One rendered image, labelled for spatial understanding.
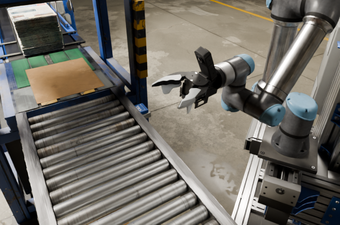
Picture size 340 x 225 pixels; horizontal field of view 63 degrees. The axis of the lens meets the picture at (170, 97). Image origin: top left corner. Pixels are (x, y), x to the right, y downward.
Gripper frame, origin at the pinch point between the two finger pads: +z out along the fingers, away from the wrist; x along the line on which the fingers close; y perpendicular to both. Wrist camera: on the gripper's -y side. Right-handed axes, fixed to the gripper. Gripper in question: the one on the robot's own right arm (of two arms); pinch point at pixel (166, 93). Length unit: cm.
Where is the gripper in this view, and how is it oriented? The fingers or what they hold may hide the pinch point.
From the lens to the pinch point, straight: 74.2
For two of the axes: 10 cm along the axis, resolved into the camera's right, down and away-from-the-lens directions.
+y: -0.8, 7.8, 6.3
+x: -6.3, -5.3, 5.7
